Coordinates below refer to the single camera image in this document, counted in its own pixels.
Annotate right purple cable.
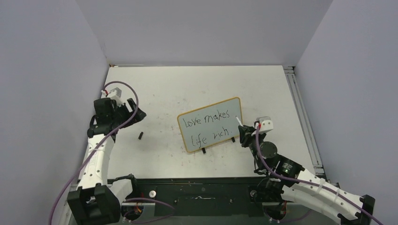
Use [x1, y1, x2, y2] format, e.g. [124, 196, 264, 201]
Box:
[255, 126, 386, 225]

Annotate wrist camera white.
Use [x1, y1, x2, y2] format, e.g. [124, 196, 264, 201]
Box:
[101, 88, 123, 105]
[254, 116, 274, 134]

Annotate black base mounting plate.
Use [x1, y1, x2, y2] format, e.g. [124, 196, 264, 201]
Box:
[121, 177, 287, 221]

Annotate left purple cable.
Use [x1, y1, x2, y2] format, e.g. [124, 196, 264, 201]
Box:
[48, 81, 176, 225]

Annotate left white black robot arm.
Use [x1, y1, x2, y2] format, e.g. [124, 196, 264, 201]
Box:
[67, 97, 146, 225]

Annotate aluminium rail right side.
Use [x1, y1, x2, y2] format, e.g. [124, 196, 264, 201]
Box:
[283, 66, 326, 177]

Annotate purple cable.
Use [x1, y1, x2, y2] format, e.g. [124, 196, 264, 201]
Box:
[255, 126, 386, 225]
[48, 81, 176, 225]

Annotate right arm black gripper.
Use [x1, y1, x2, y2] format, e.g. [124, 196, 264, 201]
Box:
[239, 125, 265, 170]

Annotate yellow framed small whiteboard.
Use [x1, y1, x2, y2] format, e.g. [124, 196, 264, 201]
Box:
[177, 97, 243, 153]

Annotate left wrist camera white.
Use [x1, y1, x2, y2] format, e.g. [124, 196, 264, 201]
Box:
[101, 88, 123, 105]

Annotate white whiteboard marker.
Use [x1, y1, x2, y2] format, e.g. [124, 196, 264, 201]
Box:
[236, 116, 243, 126]

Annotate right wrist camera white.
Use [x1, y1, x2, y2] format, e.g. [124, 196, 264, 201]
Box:
[254, 116, 274, 134]

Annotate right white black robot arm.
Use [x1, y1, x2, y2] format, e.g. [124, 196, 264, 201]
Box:
[122, 107, 375, 225]

